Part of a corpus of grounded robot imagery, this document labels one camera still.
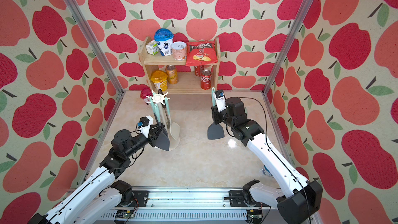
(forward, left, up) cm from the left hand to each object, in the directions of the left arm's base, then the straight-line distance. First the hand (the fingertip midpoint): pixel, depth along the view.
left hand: (163, 128), depth 72 cm
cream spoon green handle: (+8, -3, -12) cm, 14 cm away
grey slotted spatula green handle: (+4, -26, -9) cm, 28 cm away
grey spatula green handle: (-3, +1, -9) cm, 10 cm away
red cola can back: (+41, -17, +3) cm, 44 cm away
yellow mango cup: (+29, +5, +6) cm, 30 cm away
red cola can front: (+28, -21, +6) cm, 36 cm away
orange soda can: (+33, -1, +6) cm, 33 cm away
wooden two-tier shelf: (+35, -10, -2) cm, 36 cm away
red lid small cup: (+37, +20, -15) cm, 45 cm away
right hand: (+8, -25, +5) cm, 27 cm away
